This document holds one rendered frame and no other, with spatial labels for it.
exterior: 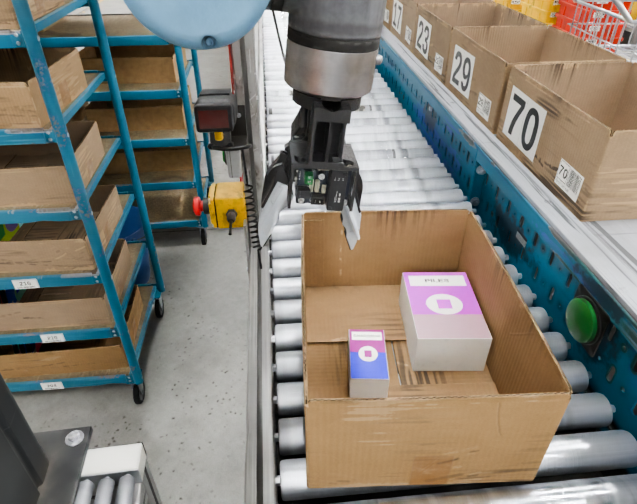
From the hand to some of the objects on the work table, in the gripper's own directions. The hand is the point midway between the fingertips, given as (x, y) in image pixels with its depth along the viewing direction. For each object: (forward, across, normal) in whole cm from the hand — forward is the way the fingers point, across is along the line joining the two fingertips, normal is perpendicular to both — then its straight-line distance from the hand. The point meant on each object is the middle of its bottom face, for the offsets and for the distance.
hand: (307, 239), depth 64 cm
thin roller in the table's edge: (+29, -21, -29) cm, 46 cm away
